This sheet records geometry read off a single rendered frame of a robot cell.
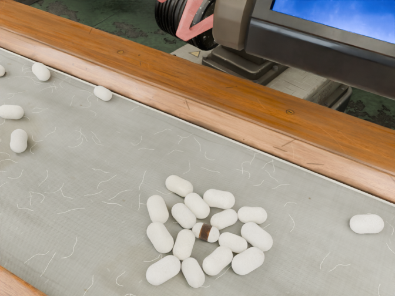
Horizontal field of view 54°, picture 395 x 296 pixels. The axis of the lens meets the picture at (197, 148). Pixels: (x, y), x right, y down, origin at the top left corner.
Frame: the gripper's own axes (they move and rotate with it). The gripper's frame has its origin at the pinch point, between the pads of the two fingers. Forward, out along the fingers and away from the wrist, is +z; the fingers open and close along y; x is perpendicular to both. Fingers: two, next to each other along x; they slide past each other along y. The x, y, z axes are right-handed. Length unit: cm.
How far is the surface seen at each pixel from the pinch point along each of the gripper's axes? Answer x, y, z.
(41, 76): 3.6, 14.7, 23.2
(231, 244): -9.8, -22.6, 12.0
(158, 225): -4.1, -18.3, 16.0
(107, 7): -69, 193, 61
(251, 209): -12.5, -19.4, 9.3
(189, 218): -7.0, -18.3, 14.0
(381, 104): -151, 63, -7
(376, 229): -22.6, -25.8, 1.6
